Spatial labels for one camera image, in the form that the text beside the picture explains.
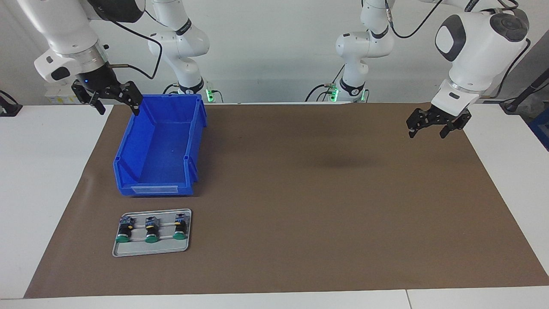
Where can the brown table mat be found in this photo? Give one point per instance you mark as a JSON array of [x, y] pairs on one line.
[[300, 214]]

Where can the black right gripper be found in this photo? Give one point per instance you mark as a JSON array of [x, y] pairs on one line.
[[96, 79]]

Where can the blue plastic storage bin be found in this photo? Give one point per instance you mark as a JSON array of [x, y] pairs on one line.
[[163, 141]]

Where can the grey metal tray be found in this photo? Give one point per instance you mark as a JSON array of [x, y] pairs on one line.
[[167, 248]]

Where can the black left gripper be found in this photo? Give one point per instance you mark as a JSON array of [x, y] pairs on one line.
[[441, 116]]

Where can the black stand pole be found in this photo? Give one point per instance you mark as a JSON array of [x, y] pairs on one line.
[[514, 105]]

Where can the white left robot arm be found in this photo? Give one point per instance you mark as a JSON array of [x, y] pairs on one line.
[[480, 47]]

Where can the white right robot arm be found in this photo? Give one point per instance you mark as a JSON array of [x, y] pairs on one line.
[[68, 30]]

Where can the blue crate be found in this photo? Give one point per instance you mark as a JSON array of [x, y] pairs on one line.
[[542, 128]]

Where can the black table clamp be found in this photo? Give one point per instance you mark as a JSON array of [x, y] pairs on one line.
[[10, 109]]

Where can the white power box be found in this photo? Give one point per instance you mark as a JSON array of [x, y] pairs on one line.
[[58, 96]]

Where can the green push button switch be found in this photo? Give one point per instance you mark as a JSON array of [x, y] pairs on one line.
[[180, 228], [124, 231], [151, 231]]

